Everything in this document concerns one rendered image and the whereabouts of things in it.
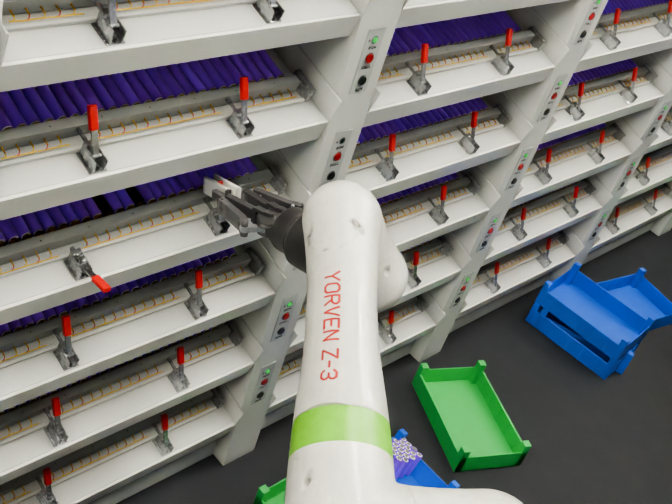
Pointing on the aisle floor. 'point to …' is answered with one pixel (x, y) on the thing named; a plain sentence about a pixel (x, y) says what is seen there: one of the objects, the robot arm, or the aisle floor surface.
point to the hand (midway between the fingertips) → (222, 190)
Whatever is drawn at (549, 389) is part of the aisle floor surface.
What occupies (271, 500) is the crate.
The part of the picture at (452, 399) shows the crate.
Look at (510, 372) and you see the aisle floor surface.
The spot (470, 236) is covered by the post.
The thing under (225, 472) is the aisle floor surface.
